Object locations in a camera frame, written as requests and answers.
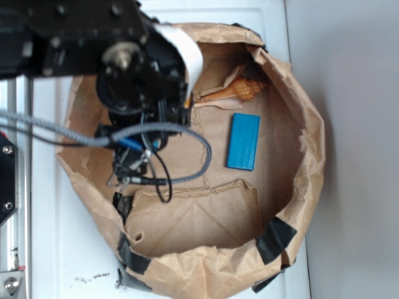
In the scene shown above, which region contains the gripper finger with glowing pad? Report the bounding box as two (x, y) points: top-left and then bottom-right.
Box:
(155, 24), (204, 93)

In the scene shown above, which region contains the aluminium frame rail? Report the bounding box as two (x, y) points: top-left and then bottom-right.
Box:
(0, 77), (34, 299)

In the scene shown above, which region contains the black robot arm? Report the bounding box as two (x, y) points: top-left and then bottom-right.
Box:
(1, 1), (203, 149)

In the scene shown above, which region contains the grey braided cable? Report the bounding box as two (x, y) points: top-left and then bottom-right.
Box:
(0, 110), (213, 187)

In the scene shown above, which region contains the blue rectangular block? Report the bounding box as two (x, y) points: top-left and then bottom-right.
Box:
(226, 113), (261, 171)

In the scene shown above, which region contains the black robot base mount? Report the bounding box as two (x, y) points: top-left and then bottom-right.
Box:
(0, 133), (17, 226)

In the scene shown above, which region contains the orange spiral seashell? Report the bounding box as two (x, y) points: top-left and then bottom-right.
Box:
(194, 76), (266, 110)

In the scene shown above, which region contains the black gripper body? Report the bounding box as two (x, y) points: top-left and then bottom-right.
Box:
(96, 23), (192, 148)

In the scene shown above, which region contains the brown paper bag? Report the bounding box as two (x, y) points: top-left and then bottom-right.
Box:
(57, 23), (325, 298)

